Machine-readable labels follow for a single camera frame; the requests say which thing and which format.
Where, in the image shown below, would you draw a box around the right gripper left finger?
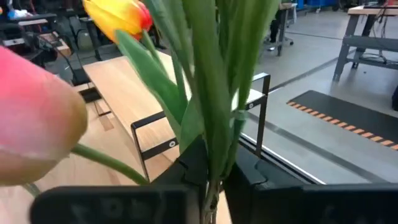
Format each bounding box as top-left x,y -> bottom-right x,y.
152,136 -> 208,187

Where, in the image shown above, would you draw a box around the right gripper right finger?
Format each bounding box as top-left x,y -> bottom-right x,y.
223,147 -> 304,224

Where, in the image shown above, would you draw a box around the light green flower stem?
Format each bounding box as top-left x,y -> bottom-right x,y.
0,45 -> 150,187

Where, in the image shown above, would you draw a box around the yellow artificial tulip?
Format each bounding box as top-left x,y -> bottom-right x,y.
83,0 -> 190,147

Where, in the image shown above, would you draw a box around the wooden shelf black metal legs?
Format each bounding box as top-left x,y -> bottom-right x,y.
83,51 -> 271,183

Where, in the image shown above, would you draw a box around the black hazard-striped floor mat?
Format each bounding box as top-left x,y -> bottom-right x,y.
285,90 -> 398,152

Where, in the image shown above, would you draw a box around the grey-legged background workbench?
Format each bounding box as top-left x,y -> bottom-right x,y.
332,4 -> 398,82

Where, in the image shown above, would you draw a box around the black metal table frame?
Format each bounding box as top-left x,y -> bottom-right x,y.
238,132 -> 326,186

